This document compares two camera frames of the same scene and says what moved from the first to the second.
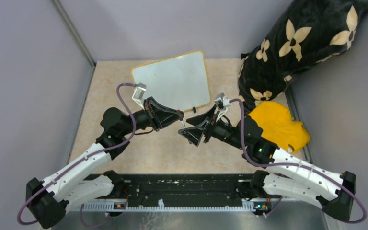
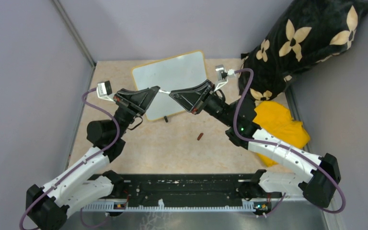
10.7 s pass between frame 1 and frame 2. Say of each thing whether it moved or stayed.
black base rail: stayed
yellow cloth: stayed
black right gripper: moved
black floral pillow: stayed
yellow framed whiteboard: stayed
